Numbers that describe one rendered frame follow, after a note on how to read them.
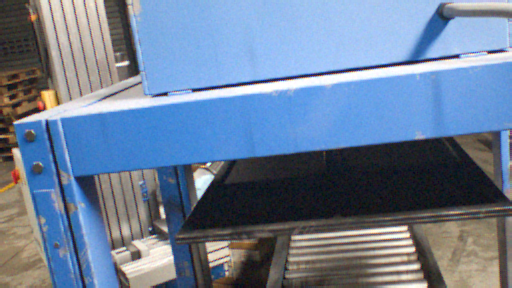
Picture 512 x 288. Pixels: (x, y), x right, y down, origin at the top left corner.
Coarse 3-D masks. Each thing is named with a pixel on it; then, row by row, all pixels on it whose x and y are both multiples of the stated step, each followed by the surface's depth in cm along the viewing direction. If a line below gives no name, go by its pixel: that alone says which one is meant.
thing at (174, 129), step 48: (96, 96) 108; (144, 96) 100; (192, 96) 87; (240, 96) 83; (288, 96) 82; (336, 96) 81; (384, 96) 80; (432, 96) 79; (480, 96) 79; (96, 144) 87; (144, 144) 86; (192, 144) 85; (240, 144) 85; (288, 144) 84; (336, 144) 83
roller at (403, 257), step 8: (360, 256) 197; (368, 256) 196; (376, 256) 195; (384, 256) 194; (392, 256) 193; (400, 256) 193; (408, 256) 192; (416, 256) 192; (288, 264) 199; (296, 264) 198; (304, 264) 198; (312, 264) 197; (320, 264) 197; (328, 264) 196; (336, 264) 195; (344, 264) 195; (352, 264) 195; (360, 264) 194
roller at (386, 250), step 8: (368, 248) 202; (376, 248) 201; (384, 248) 200; (392, 248) 200; (400, 248) 199; (408, 248) 198; (288, 256) 205; (296, 256) 205; (304, 256) 204; (312, 256) 203; (320, 256) 203; (328, 256) 202; (336, 256) 202; (344, 256) 201; (352, 256) 201
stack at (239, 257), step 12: (240, 240) 324; (252, 240) 320; (276, 240) 340; (240, 252) 326; (252, 252) 323; (264, 252) 327; (228, 264) 332; (240, 264) 328; (252, 264) 324; (264, 264) 327; (228, 276) 335; (240, 276) 331; (252, 276) 327; (264, 276) 326
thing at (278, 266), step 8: (280, 240) 220; (288, 240) 219; (280, 248) 213; (288, 248) 214; (280, 256) 206; (272, 264) 200; (280, 264) 199; (272, 272) 194; (280, 272) 193; (272, 280) 189; (280, 280) 188
